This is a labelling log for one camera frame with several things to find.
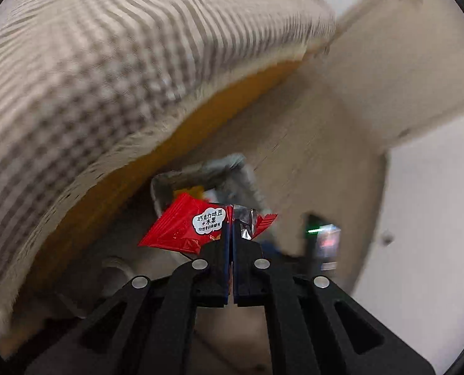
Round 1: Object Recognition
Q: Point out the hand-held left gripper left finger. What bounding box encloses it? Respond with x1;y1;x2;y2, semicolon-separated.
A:
25;219;233;375

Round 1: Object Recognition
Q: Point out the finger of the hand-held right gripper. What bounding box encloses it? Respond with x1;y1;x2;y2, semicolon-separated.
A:
261;241;283;258

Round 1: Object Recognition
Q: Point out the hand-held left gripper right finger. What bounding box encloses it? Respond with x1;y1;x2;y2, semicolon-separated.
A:
234;219;436;375

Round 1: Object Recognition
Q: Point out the red snack wrapper white label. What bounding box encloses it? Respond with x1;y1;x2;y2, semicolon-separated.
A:
138;192;278;256

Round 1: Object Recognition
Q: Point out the trash bin with floral liner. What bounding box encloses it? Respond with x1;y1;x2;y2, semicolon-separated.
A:
151;153;271;221

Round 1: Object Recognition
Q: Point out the grey shoe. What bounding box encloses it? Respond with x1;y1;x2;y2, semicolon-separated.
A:
99;256;133;293

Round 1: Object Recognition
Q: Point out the checked blanket with lace trim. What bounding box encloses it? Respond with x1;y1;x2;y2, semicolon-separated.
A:
0;0;338;360

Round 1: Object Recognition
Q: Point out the wooden bed frame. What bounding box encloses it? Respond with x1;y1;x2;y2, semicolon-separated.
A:
25;47;315;293

